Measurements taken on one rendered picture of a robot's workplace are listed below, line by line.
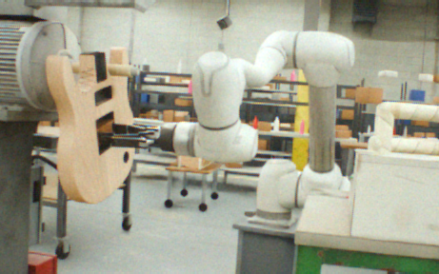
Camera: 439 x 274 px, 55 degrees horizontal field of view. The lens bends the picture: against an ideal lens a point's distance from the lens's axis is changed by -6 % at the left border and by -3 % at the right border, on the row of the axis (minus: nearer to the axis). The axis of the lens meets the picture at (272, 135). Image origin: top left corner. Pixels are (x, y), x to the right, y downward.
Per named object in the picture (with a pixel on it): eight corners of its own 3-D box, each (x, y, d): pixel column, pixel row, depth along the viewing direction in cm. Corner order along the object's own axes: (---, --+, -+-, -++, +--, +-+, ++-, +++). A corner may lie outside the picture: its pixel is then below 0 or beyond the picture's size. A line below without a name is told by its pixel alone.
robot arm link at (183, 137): (203, 150, 118) (183, 148, 119) (203, 118, 115) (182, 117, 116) (192, 163, 110) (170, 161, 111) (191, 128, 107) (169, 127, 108)
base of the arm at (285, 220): (250, 213, 200) (251, 201, 200) (298, 220, 195) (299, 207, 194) (237, 221, 183) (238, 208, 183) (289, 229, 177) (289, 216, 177)
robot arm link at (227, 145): (206, 144, 120) (201, 103, 112) (261, 147, 118) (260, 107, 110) (194, 168, 111) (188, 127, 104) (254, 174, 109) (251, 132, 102)
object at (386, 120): (375, 154, 88) (380, 108, 87) (374, 153, 91) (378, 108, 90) (391, 156, 87) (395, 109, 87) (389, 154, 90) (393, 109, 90)
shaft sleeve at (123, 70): (74, 60, 118) (78, 69, 120) (69, 65, 116) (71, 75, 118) (132, 63, 116) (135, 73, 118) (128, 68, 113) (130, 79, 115)
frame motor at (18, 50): (-99, 101, 112) (-95, 5, 111) (-17, 104, 139) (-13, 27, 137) (34, 113, 106) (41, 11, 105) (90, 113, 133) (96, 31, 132)
